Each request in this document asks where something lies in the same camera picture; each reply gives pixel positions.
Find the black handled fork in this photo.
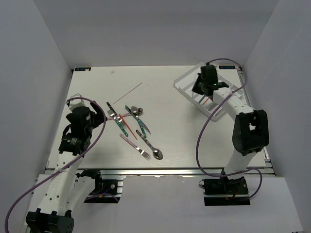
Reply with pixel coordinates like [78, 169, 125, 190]
[106, 102, 125, 128]

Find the white cutlery tray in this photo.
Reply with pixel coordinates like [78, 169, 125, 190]
[173, 62, 244, 122]

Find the pink handled spoon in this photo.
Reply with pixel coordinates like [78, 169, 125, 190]
[107, 108, 143, 120]

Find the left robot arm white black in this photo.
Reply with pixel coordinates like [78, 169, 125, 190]
[26, 99, 107, 233]

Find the black handled spoon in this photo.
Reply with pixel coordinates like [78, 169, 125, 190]
[136, 130, 163, 160]

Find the teal handled fork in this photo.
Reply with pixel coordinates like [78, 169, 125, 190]
[107, 110, 128, 137]

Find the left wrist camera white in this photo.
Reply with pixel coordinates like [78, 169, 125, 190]
[66, 93, 86, 112]

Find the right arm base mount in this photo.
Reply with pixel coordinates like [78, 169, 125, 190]
[199, 177, 250, 206]

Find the white chopstick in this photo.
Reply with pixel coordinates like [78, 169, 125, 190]
[113, 82, 142, 104]

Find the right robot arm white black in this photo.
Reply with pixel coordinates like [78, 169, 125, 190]
[192, 64, 269, 194]

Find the pink handled fork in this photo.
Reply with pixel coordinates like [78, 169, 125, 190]
[120, 134, 151, 161]

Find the teal handled knife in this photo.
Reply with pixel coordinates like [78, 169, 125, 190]
[136, 116, 151, 134]

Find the teal handled spoon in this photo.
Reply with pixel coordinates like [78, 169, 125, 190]
[125, 105, 147, 137]

